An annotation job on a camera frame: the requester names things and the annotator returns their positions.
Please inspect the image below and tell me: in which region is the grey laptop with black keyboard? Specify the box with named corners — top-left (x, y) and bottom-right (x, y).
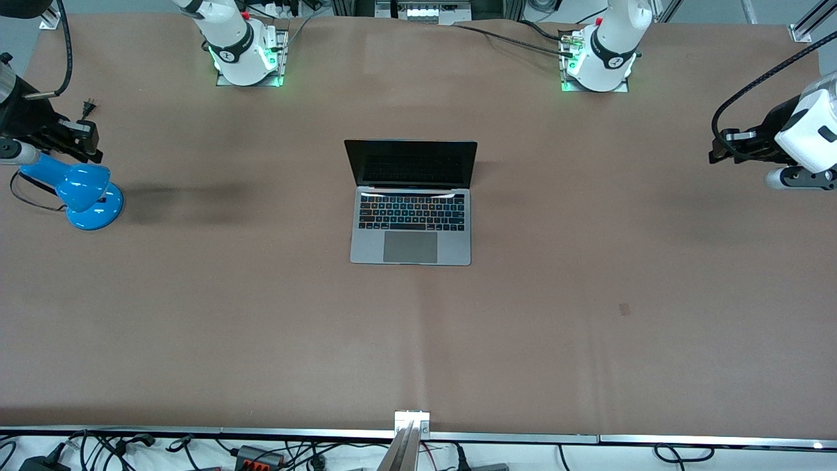
top-left (344, 139), bottom-right (479, 267)

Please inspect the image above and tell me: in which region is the blue desk lamp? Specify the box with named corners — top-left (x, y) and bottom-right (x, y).
top-left (18, 152), bottom-right (124, 231)

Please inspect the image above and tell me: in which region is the white power strip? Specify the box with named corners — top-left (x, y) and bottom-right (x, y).
top-left (262, 0), bottom-right (305, 19)

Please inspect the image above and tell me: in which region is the brown table cover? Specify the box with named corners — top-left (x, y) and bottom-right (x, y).
top-left (0, 13), bottom-right (823, 440)

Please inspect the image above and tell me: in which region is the black power adapter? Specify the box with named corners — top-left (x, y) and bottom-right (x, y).
top-left (18, 444), bottom-right (71, 471)

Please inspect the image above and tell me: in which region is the grey electronics box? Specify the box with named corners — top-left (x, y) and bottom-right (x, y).
top-left (375, 0), bottom-right (473, 26)

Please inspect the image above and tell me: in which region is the black orange connector box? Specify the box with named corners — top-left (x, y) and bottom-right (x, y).
top-left (234, 445), bottom-right (286, 469)

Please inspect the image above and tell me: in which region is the black lamp cable with plug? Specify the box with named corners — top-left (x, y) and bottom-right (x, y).
top-left (9, 98), bottom-right (99, 212)

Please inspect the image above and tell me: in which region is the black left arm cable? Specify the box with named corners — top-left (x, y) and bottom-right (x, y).
top-left (711, 31), bottom-right (837, 161)

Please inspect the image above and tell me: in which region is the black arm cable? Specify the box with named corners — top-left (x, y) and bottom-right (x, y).
top-left (711, 31), bottom-right (837, 161)
top-left (23, 0), bottom-right (74, 100)

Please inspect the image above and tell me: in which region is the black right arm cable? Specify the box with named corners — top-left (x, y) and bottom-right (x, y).
top-left (23, 0), bottom-right (74, 100)

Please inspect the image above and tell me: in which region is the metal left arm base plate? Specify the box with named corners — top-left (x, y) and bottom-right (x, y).
top-left (560, 29), bottom-right (630, 94)

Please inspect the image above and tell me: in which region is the thick black braided cable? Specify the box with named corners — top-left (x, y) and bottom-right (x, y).
top-left (520, 18), bottom-right (564, 41)

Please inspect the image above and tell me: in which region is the thin grey cable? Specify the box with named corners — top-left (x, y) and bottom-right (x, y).
top-left (286, 14), bottom-right (316, 48)

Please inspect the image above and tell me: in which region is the thin black cable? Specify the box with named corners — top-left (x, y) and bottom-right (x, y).
top-left (456, 23), bottom-right (576, 58)

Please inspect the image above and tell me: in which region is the black cable with connector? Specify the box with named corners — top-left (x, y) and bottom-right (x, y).
top-left (111, 433), bottom-right (156, 455)

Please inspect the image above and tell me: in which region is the aluminium table edge rail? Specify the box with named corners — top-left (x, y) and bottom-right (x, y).
top-left (0, 425), bottom-right (837, 452)

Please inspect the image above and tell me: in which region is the black looped cable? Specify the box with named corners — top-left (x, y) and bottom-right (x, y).
top-left (654, 443), bottom-right (715, 463)

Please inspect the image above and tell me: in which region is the aluminium camera mount beam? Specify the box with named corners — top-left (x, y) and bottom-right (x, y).
top-left (376, 410), bottom-right (432, 471)

